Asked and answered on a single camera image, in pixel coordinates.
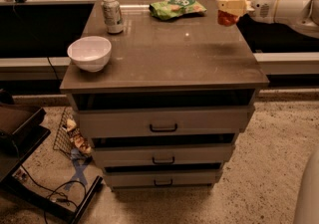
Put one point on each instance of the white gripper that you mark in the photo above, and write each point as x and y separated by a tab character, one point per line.
263	3

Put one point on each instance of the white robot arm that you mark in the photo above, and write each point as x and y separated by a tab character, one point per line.
303	17

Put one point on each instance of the green white soda can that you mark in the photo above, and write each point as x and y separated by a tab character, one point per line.
112	16

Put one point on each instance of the green chip bag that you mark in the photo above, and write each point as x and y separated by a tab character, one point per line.
170	9

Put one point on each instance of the grey drawer cabinet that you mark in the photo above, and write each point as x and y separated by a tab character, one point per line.
191	62

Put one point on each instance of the top grey drawer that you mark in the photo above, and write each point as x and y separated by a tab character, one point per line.
157	122

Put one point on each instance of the grey drawer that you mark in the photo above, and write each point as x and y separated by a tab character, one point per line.
160	179
163	155
157	122

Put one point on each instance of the white bowl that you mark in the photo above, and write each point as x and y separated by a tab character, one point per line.
90	53

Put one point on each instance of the middle grey drawer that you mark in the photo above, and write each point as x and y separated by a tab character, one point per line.
163	155

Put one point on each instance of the snack bag in basket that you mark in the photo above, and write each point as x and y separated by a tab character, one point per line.
76	137

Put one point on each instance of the bottom grey drawer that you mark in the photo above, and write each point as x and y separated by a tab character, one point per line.
160	179

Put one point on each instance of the black cart stand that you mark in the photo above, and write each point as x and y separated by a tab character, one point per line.
20	135

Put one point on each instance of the wire basket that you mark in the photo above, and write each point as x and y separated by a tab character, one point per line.
61	142

